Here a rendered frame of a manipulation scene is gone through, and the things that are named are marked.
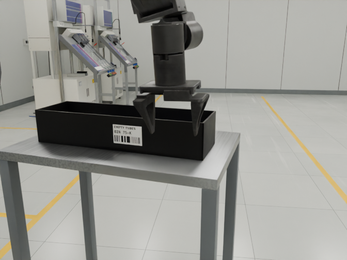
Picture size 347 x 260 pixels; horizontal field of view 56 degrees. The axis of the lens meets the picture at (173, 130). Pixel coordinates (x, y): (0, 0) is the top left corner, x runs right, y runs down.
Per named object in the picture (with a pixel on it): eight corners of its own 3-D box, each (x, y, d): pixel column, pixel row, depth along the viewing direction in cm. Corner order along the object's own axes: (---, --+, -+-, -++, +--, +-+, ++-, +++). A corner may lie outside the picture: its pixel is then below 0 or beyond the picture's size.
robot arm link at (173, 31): (143, 19, 55) (173, 17, 52) (163, 18, 61) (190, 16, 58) (147, 60, 57) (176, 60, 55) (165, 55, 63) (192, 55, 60)
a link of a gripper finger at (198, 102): (176, 128, 66) (173, 82, 63) (210, 129, 64) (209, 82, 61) (165, 140, 60) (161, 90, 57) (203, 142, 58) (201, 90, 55)
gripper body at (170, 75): (152, 89, 65) (148, 51, 62) (201, 89, 62) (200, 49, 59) (139, 96, 59) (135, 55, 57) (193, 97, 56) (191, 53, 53)
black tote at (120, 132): (38, 142, 110) (34, 109, 107) (69, 129, 126) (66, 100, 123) (203, 161, 92) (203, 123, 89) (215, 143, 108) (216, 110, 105)
